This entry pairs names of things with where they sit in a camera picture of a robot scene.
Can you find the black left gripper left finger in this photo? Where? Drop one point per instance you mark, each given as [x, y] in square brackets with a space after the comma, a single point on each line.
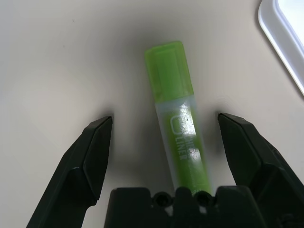
[71, 171]

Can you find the green highlighter pen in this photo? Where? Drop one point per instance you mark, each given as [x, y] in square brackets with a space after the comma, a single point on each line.
[173, 83]

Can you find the white plastic pencil case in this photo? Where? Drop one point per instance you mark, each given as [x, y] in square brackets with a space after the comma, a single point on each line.
[285, 35]

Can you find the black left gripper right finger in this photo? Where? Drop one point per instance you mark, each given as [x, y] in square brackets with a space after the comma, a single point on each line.
[261, 166]

